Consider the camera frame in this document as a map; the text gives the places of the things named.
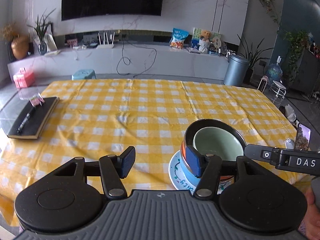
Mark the green ceramic bowl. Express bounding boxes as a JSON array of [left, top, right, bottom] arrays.
[[193, 127, 244, 161]]

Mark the white painted plate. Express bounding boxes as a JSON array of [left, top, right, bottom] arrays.
[[168, 149, 234, 195]]

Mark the orange steel bowl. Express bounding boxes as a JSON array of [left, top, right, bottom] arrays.
[[180, 119, 246, 171]]

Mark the blue steel bowl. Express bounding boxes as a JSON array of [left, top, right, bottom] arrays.
[[181, 156, 234, 190]]

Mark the person's hand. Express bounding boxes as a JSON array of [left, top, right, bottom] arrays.
[[304, 188, 320, 239]]

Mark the smartphone on stand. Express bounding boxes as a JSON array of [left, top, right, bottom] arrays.
[[294, 123, 311, 151]]

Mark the yellow checkered tablecloth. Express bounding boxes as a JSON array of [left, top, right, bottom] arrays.
[[1, 79, 296, 226]]

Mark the white round stool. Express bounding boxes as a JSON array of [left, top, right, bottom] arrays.
[[269, 80, 286, 102]]

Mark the black notebook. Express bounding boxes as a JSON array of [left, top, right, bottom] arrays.
[[7, 96, 60, 140]]

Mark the blue water jug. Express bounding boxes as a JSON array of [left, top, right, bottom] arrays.
[[265, 56, 283, 86]]

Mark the light blue plastic stool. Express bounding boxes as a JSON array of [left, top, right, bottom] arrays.
[[72, 69, 97, 80]]

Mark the black pen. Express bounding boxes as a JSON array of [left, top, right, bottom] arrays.
[[17, 107, 36, 133]]

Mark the pink clip packet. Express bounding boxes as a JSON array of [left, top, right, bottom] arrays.
[[29, 93, 45, 107]]

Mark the grey metal trash can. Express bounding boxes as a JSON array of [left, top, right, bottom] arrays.
[[223, 55, 249, 87]]

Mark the white marble tv cabinet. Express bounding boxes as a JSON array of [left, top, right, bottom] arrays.
[[8, 42, 228, 80]]

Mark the tall potted floor plant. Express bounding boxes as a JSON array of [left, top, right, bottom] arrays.
[[238, 35, 273, 85]]

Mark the hanging ivy plant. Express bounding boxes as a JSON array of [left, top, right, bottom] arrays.
[[254, 0, 313, 83]]

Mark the white wifi router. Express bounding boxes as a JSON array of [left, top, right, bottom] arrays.
[[96, 31, 114, 49]]

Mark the brown teddy bear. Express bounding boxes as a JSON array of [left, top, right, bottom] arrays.
[[199, 30, 212, 54]]

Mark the pink storage box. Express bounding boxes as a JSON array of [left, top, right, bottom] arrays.
[[13, 68, 35, 89]]

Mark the blue snack bag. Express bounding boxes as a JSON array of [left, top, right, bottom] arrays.
[[170, 28, 189, 49]]

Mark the copper round vase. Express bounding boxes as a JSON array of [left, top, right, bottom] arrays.
[[11, 36, 29, 60]]

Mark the potted green plant glass vase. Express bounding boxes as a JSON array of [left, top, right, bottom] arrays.
[[28, 9, 56, 55]]

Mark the black hanging cable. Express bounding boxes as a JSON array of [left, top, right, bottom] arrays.
[[116, 39, 158, 78]]

